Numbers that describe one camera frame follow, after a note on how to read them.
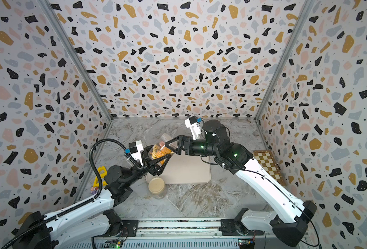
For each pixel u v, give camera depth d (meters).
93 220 0.58
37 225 0.40
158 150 0.59
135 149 0.54
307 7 0.71
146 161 0.59
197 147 0.52
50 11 0.70
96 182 0.88
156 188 0.76
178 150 0.51
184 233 0.73
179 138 0.52
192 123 0.56
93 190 0.82
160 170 0.57
